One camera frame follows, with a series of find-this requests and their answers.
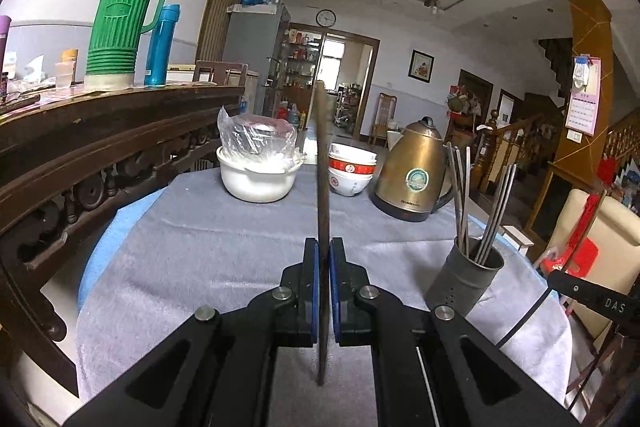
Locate glass shelf cabinet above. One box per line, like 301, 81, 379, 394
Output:
272, 41, 322, 118

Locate bunch of grey chopsticks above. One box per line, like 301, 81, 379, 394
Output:
445, 142, 519, 267

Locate green thermos jug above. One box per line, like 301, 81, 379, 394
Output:
83, 0, 172, 90

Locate clear plastic bag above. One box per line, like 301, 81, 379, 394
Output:
217, 105, 299, 170

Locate wooden chair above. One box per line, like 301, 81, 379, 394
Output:
370, 93, 397, 148

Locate blue bottle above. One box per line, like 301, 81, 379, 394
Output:
144, 4, 181, 86

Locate purple bottle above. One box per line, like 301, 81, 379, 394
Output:
0, 15, 12, 72

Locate red plastic stool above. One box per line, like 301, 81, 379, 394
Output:
541, 236, 599, 279

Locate plain white bowl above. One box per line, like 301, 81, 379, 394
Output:
327, 143, 379, 166

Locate small white stool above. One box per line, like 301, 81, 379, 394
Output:
500, 224, 534, 251

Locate orange lidded container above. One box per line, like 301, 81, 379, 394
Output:
59, 49, 80, 88

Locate thin black cable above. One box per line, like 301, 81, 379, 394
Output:
496, 289, 550, 349

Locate white bowl with red mark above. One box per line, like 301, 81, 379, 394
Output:
328, 172, 374, 198

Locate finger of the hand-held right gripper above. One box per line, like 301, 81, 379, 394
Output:
547, 269, 597, 309

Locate framed wall picture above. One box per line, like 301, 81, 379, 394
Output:
407, 49, 435, 83

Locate wooden stair railing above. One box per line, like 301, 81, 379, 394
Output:
475, 108, 551, 194

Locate carved dark wooden sideboard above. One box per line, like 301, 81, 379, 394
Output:
0, 82, 247, 398

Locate grey refrigerator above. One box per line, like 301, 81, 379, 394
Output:
222, 4, 292, 118

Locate grey perforated utensil holder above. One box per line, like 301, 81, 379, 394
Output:
425, 236, 506, 319

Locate wall calendar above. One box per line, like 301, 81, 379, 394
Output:
565, 93, 602, 138

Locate gold electric kettle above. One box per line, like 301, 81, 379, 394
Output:
370, 117, 458, 223

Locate white pot with handles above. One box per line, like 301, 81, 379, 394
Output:
216, 146, 306, 204

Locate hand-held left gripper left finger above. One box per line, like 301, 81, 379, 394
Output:
62, 237, 321, 427

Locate grey table cloth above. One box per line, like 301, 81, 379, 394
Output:
75, 167, 576, 413

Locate beige chair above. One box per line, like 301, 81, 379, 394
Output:
542, 188, 640, 418

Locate light blue cloth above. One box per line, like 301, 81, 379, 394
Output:
77, 194, 167, 308

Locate red banded bowl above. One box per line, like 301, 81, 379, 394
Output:
327, 158, 376, 178

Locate dark metal chopstick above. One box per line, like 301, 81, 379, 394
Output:
313, 80, 332, 387

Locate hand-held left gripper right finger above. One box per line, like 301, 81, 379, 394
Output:
330, 237, 582, 427

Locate wooden pillar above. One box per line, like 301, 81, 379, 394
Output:
547, 0, 614, 220

